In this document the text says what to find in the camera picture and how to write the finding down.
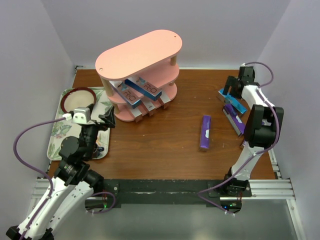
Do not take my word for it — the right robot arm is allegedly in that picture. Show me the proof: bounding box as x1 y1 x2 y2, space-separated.
218 62 284 196

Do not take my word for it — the dark red rimmed plate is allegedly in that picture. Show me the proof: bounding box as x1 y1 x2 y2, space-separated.
60 87 97 114

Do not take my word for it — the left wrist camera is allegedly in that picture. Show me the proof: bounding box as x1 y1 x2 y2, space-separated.
62 107 91 125

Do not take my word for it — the blue toothpaste box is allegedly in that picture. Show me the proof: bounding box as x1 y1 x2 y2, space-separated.
108 81 142 109
124 77 162 101
217 88 247 115

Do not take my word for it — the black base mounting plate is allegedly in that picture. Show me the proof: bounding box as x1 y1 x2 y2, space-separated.
103 179 252 211

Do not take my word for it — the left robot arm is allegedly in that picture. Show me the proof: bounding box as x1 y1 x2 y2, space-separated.
6 104 116 240

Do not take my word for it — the pink three-tier shelf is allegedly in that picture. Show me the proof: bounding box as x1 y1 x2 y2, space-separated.
95 29 183 122

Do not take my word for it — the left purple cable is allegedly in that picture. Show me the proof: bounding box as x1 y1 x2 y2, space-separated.
12 117 68 240

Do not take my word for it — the purple toothpaste box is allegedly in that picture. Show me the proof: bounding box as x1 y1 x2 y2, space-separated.
222 103 245 137
199 115 212 151

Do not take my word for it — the dark mug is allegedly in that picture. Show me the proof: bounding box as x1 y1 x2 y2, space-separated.
92 143 104 159

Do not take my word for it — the floral serving tray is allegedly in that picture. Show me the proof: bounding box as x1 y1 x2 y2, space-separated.
47 87 112 161

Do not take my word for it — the aluminium frame rail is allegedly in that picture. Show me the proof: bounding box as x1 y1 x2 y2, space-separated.
243 66 296 201

